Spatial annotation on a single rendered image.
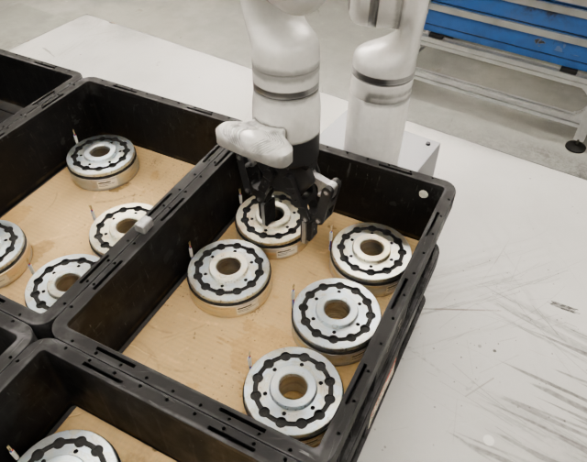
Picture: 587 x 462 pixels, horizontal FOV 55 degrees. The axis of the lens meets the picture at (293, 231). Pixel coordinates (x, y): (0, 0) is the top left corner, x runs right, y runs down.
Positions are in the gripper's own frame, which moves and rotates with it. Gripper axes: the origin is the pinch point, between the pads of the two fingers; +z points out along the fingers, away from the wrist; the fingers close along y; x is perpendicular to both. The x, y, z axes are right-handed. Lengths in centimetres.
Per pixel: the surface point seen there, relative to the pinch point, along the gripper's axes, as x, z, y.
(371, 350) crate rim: 14.5, -4.0, -19.4
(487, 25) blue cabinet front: -180, 40, 27
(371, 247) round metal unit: -4.7, 3.1, -9.9
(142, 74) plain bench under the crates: -39, 15, 69
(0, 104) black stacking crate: -1, 3, 64
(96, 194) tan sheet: 6.4, 4.5, 30.0
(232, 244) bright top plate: 5.6, 1.9, 4.7
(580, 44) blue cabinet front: -179, 39, -8
